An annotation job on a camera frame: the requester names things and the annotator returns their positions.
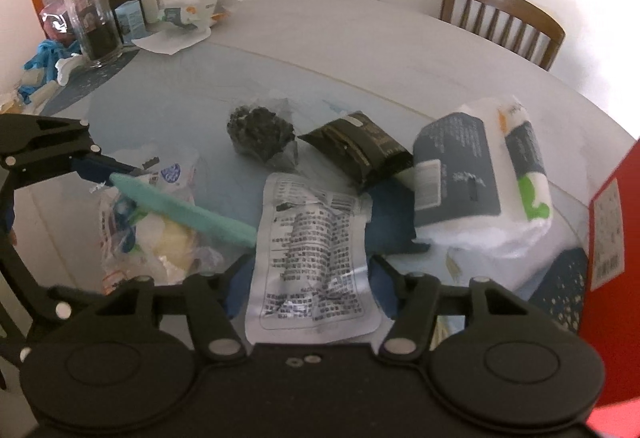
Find black snack packet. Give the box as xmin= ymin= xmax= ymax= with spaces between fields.
xmin=297 ymin=111 xmax=416 ymax=193

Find clear bag of black beads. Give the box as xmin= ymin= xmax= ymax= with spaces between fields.
xmin=226 ymin=98 xmax=301 ymax=169

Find white and grey pouch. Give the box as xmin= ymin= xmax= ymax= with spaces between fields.
xmin=412 ymin=94 xmax=555 ymax=259

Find glass jar with white lid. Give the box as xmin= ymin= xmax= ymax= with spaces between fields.
xmin=55 ymin=0 xmax=124 ymax=69

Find white tissue sheet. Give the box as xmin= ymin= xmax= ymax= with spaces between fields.
xmin=131 ymin=21 xmax=213 ymax=55

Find red cardboard box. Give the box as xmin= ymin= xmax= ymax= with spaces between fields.
xmin=577 ymin=133 xmax=640 ymax=411

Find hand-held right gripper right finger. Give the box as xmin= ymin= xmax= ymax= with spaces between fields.
xmin=369 ymin=255 xmax=546 ymax=362

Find clear bag with round roll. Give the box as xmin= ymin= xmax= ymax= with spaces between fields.
xmin=97 ymin=145 xmax=226 ymax=296

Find teal stick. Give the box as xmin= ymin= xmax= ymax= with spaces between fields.
xmin=109 ymin=172 xmax=258 ymax=249

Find open white tissue pack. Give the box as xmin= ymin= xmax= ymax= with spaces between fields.
xmin=159 ymin=0 xmax=244 ymax=30

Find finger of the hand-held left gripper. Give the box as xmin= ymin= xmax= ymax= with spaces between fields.
xmin=0 ymin=188 xmax=101 ymax=321
xmin=0 ymin=114 xmax=151 ymax=189

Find crumpled white tissue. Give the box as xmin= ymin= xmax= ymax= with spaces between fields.
xmin=54 ymin=56 xmax=88 ymax=86

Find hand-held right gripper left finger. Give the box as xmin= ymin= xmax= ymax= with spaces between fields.
xmin=95 ymin=254 xmax=257 ymax=362

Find white printed pouch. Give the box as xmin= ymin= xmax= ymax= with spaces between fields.
xmin=244 ymin=172 xmax=381 ymax=345

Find blue gloves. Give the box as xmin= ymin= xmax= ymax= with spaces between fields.
xmin=17 ymin=38 xmax=83 ymax=102

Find small light blue container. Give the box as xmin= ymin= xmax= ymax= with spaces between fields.
xmin=114 ymin=0 xmax=147 ymax=44

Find white marble desktop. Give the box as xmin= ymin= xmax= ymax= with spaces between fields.
xmin=0 ymin=0 xmax=640 ymax=369

